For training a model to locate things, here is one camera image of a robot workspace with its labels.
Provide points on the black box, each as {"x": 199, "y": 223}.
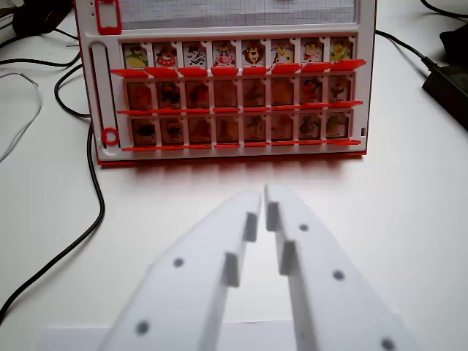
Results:
{"x": 449, "y": 91}

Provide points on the black fabric pouch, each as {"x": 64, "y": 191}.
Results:
{"x": 455, "y": 40}

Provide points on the red and white game board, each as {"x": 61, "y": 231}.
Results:
{"x": 226, "y": 27}

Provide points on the dark bundle of gear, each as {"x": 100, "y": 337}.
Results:
{"x": 40, "y": 16}

